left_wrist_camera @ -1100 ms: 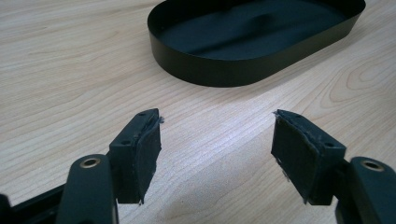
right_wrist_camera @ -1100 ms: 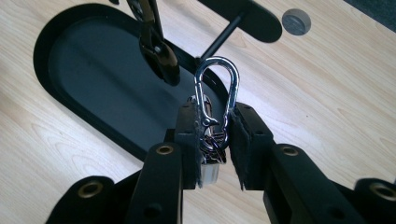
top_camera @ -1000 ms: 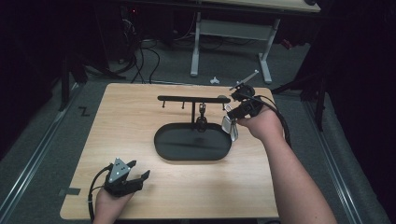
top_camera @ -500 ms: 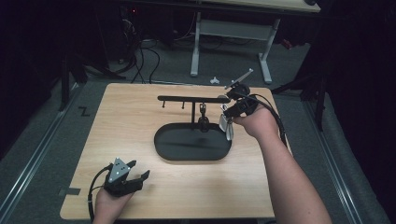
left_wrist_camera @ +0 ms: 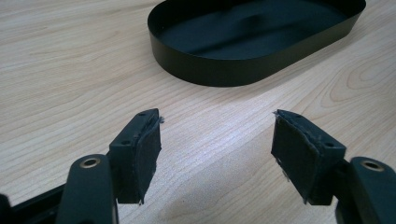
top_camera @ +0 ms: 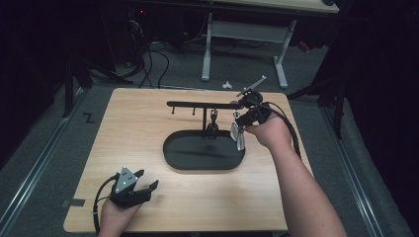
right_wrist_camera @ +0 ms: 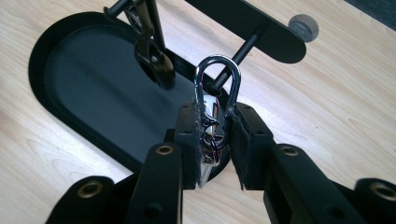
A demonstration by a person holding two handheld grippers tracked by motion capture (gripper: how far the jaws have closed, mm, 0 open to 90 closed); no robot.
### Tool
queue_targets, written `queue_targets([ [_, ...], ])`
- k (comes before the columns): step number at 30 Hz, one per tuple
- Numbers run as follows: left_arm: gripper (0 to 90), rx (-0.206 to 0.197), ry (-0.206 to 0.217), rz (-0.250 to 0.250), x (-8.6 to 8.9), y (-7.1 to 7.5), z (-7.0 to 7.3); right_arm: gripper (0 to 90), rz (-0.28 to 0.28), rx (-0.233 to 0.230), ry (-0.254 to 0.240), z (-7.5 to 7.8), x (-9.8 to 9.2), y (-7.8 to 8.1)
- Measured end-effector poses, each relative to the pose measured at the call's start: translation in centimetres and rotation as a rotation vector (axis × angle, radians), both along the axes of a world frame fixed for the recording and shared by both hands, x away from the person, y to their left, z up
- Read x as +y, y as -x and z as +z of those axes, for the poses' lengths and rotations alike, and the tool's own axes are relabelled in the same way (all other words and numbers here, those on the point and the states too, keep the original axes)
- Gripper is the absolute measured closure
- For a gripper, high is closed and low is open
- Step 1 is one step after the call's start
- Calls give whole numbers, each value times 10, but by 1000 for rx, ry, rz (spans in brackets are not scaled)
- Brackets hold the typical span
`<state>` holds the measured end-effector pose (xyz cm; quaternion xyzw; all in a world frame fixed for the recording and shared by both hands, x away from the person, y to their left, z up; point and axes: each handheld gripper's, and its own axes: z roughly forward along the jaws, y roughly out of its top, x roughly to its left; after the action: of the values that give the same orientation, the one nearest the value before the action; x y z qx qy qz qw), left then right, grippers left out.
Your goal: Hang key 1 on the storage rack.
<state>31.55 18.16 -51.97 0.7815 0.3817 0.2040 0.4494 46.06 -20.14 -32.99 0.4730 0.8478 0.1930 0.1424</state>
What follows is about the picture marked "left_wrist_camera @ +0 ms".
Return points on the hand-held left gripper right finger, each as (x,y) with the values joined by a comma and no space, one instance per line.
(306,155)

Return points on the black key holder with tray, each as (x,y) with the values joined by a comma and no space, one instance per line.
(249,40)

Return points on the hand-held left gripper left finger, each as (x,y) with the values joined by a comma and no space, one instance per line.
(137,155)

